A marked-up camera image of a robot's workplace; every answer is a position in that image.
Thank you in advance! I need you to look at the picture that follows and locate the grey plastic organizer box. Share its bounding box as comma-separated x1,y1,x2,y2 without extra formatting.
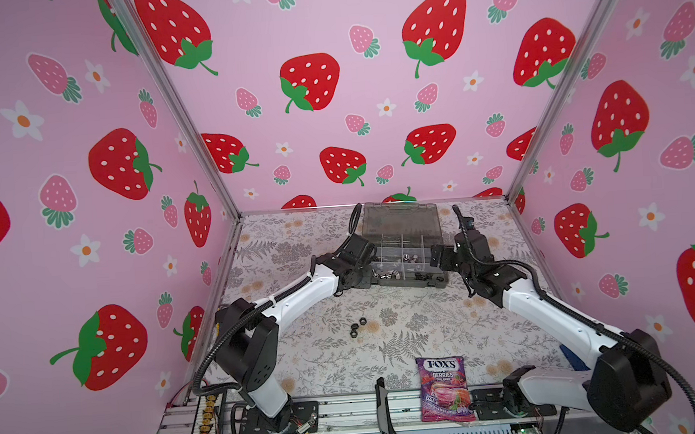
360,202,446,288

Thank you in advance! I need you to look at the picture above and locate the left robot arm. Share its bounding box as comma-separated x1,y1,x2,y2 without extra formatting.
191,234,376,424

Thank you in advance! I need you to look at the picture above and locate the black nuts cluster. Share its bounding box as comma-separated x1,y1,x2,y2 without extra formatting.
350,317,368,339

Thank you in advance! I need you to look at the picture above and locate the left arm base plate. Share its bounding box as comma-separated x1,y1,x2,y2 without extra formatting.
237,401,320,434

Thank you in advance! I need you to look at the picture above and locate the terminal block strip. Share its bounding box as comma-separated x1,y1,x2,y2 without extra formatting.
191,394,225,434

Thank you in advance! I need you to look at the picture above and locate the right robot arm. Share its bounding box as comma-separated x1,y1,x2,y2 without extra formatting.
430,228,695,433

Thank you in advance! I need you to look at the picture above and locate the silver wing nuts pile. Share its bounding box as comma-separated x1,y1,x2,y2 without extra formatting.
373,265,403,280

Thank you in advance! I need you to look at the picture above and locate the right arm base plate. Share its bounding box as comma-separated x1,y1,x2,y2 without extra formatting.
470,386,558,421

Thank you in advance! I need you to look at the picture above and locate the black bolt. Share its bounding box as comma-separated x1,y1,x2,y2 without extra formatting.
415,272,448,289

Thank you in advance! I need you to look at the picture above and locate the Fox's candy bag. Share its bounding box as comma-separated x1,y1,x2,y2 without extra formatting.
416,357,477,423

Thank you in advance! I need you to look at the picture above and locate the black utility knife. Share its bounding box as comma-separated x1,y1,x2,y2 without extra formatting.
375,377,397,434

